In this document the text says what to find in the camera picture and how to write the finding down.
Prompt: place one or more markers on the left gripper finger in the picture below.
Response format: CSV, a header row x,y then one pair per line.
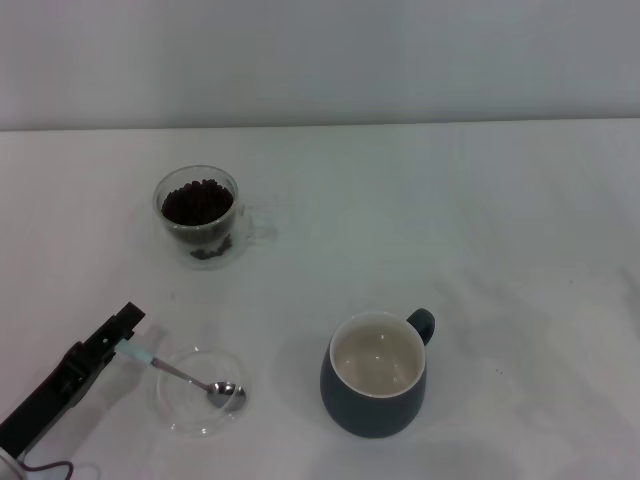
x,y
112,330
102,359

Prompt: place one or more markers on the dark green ceramic mug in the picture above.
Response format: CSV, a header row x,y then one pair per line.
x,y
370,415

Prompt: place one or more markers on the clear glass saucer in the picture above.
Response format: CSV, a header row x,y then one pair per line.
x,y
190,417

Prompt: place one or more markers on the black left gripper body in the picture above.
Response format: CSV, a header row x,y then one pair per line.
x,y
45,400

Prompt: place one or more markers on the coffee beans pile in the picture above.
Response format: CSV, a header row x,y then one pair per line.
x,y
197,205

